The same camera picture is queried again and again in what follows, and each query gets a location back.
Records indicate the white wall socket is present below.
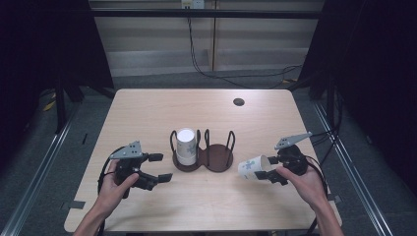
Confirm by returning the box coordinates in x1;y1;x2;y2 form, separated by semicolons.
181;0;206;10

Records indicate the left hand-held gripper cable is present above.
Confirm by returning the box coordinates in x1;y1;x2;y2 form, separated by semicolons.
96;146;127;199

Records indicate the black wire wooden cup holder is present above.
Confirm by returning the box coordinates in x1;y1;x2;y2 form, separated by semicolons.
169;128;236;173

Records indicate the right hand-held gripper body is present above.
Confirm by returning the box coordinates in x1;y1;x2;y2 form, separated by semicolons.
273;131;314;187

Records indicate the black horizontal frame bar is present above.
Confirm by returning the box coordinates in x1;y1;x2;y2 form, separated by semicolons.
89;8;324;20

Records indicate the black curtain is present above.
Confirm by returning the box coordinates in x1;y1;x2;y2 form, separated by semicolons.
0;0;115;165
299;0;417;198

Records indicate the white floral paper cup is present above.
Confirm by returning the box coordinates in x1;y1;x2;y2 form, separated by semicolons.
237;154;273;182

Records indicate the hand-held gripper cable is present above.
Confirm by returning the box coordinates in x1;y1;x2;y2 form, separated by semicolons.
96;146;127;199
306;129;342;198

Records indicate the person's left hand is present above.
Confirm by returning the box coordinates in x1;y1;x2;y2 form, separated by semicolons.
96;159;141;214

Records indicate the black wall cable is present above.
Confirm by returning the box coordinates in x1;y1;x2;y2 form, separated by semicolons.
187;16;304;90

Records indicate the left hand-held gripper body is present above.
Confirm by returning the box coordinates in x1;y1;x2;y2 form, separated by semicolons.
108;140;160;200

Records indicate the person's right hand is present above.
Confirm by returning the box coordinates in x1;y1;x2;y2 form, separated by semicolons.
274;163;328;210

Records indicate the right hand-held gripper cable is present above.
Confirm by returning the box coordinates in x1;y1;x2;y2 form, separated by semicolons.
306;129;342;198

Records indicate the metal floor rail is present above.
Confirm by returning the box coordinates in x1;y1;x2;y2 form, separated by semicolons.
311;97;394;236
0;97;83;236

